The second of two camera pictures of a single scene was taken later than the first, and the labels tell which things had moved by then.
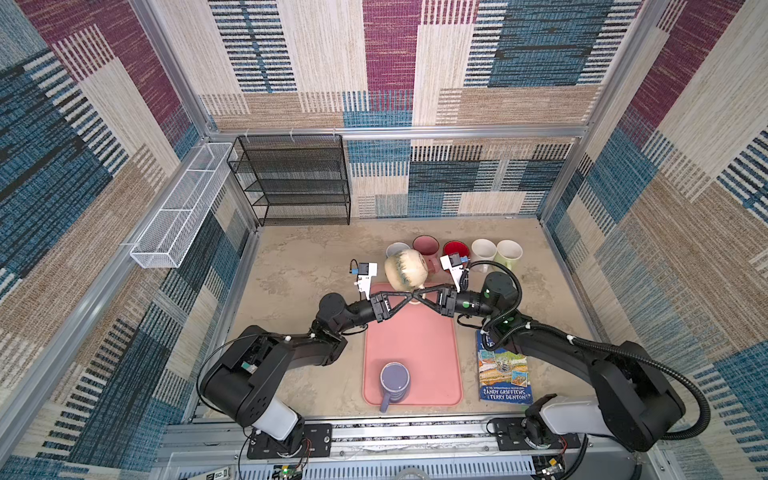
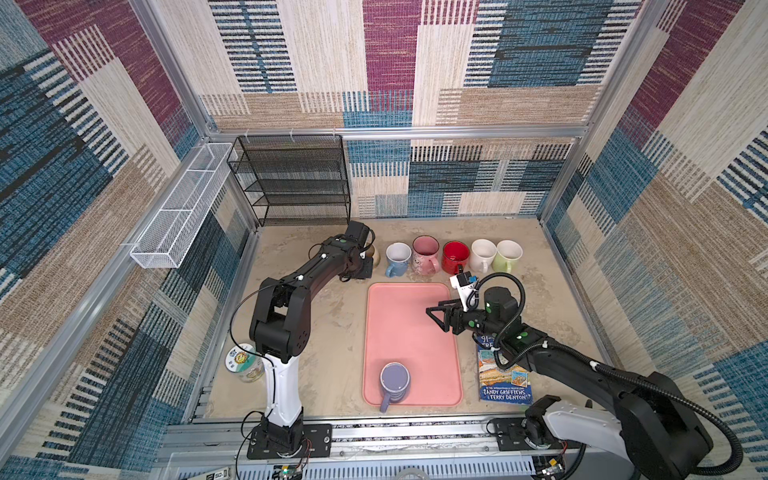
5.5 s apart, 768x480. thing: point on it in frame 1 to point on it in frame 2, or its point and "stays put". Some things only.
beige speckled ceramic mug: [406, 270] to [376, 258]
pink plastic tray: [423, 339] stays put
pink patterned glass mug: [428, 246] stays put
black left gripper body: [376, 309] to [363, 268]
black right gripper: [446, 295] to [456, 311]
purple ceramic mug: [394, 381] stays put
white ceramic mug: [483, 250] stays put
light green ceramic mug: [507, 252] stays put
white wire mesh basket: [180, 215] stays put
